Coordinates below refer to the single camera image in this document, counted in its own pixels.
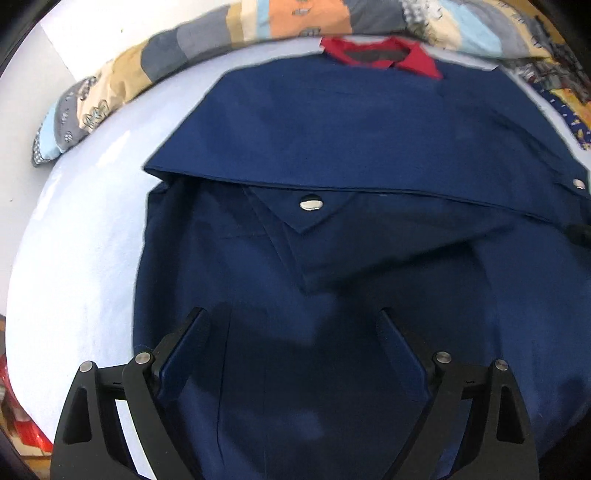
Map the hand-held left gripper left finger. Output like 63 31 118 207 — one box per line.
50 307 211 480

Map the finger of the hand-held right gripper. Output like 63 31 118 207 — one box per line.
566 223 591 246

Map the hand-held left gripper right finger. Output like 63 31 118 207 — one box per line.
376 308 541 480

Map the navy jacket with red collar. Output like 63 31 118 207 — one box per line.
131 36 591 480

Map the dark patterned yellow cloth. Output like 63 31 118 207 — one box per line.
522 60 591 151

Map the light blue cloud-print bed sheet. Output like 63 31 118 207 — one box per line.
4 34 591 480

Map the red plastic object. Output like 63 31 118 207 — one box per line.
0 360 54 457

